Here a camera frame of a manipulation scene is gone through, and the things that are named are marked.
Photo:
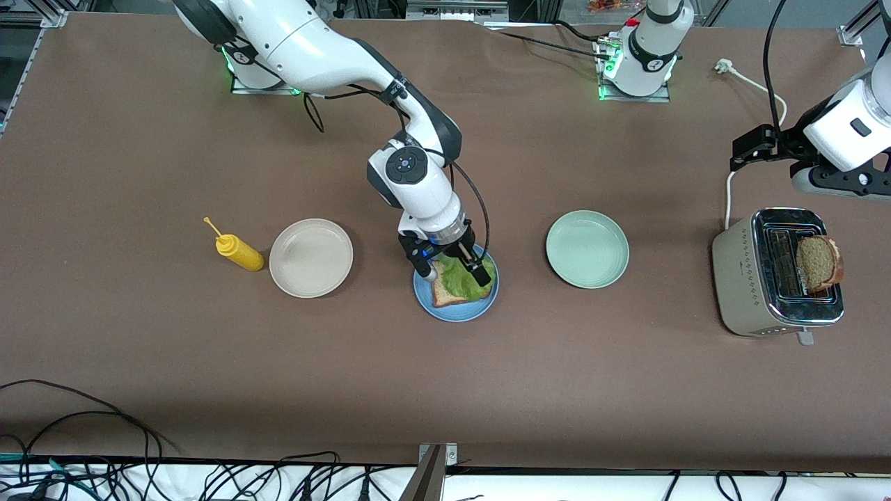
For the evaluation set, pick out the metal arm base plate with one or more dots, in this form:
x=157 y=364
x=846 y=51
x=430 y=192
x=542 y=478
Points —
x=254 y=89
x=633 y=99

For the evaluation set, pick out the white shelf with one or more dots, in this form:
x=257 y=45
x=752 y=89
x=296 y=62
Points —
x=557 y=487

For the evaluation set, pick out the orange packet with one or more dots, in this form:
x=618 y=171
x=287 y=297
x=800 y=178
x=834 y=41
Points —
x=607 y=5

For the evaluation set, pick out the blue plate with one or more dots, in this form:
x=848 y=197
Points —
x=452 y=314

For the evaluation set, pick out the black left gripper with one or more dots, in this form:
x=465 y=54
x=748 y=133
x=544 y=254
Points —
x=784 y=141

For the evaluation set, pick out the metal table bracket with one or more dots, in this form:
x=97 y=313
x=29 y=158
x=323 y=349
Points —
x=428 y=480

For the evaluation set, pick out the green plate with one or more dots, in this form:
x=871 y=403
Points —
x=587 y=249

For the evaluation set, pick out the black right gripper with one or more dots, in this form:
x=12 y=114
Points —
x=453 y=245

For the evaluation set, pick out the grey metal bracket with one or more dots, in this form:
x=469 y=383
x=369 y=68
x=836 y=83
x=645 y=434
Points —
x=456 y=8

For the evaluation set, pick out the brown bread slice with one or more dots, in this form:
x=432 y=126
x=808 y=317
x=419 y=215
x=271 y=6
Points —
x=445 y=296
x=820 y=263

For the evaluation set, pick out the beige plate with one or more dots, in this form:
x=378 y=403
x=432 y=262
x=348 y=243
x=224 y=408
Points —
x=310 y=258

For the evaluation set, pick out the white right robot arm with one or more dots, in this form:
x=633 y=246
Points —
x=306 y=49

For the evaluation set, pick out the beige chrome toaster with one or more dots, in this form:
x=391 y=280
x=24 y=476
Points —
x=738 y=278

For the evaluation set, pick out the aluminium frame rail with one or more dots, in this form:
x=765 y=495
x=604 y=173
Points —
x=52 y=15
x=863 y=21

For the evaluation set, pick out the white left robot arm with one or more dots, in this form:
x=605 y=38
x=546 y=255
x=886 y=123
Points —
x=853 y=125

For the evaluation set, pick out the yellow squeeze bottle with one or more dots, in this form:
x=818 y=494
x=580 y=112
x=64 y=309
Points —
x=240 y=252

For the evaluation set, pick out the green lettuce leaf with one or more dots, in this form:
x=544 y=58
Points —
x=459 y=282

